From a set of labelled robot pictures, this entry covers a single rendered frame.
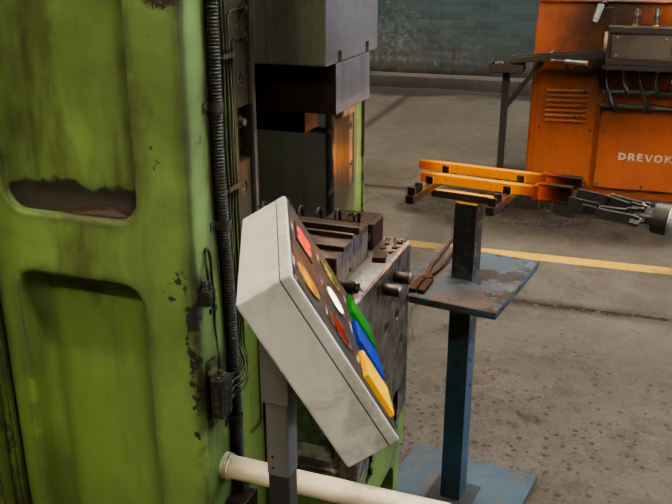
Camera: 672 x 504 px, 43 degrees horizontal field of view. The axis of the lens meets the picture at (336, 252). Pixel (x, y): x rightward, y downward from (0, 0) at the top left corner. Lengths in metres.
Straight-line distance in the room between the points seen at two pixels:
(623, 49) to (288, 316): 4.19
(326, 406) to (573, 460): 1.87
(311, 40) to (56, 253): 0.60
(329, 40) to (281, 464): 0.74
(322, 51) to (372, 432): 0.72
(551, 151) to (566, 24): 0.75
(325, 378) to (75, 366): 0.79
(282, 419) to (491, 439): 1.72
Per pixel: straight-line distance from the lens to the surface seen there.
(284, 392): 1.26
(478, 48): 9.42
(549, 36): 5.25
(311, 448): 1.90
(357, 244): 1.81
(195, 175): 1.42
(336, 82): 1.60
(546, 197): 2.17
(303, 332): 1.05
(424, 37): 9.51
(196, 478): 1.66
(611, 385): 3.38
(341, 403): 1.10
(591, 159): 5.36
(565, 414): 3.15
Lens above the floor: 1.58
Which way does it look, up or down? 20 degrees down
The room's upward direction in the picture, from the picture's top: straight up
